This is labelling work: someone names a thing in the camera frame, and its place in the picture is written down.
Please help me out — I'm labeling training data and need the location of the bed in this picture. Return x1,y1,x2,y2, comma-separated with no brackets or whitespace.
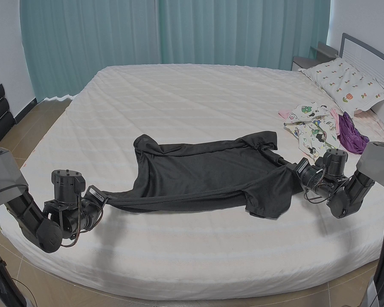
0,32,384,300

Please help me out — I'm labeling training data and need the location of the white printed pyjama garment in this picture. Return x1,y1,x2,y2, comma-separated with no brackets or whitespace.
283,101,340,157

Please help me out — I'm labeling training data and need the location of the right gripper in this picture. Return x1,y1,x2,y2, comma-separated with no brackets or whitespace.
291,157,318,188

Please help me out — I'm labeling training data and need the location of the purple garment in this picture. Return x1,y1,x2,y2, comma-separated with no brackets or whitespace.
337,111,370,154

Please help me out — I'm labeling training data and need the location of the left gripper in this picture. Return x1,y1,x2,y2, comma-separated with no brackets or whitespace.
83,185,111,211

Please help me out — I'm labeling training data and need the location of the pink garment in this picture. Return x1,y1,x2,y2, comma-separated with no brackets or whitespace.
278,107,342,137

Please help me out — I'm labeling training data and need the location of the white printed pillow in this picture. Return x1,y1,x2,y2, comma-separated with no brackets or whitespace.
299,57,384,114

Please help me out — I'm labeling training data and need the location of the black T-shirt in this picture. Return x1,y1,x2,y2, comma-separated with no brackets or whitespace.
102,131,303,220

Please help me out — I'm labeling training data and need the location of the grey bedside table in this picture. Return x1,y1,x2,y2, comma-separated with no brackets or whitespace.
293,42,339,71

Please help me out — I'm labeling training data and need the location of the black cable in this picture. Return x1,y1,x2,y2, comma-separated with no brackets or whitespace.
303,189,333,204

